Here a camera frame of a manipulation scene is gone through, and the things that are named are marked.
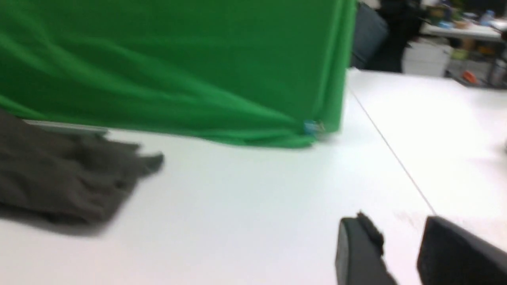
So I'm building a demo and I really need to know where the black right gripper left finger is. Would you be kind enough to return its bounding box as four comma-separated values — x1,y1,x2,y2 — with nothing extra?
335,212,397,285

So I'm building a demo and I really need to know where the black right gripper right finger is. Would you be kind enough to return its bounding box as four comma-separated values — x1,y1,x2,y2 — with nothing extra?
417,215,507,285

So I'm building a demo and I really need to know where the gray long-sleeved shirt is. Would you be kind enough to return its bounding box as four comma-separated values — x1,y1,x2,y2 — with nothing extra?
0,110,164,224

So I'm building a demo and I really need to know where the blue binder clip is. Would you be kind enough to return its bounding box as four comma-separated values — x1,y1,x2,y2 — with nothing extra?
303,120,326,137

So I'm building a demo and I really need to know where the green backdrop cloth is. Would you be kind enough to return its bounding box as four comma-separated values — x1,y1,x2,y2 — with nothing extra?
0,0,357,148

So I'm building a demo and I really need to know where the white storage box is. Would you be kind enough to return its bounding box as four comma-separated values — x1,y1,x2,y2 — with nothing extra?
402,43,453,77

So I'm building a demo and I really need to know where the dark office chair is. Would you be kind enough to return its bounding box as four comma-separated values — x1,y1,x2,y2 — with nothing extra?
350,2,388,70

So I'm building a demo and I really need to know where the white background table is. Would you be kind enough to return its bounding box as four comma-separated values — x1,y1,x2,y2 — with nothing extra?
420,20,507,42

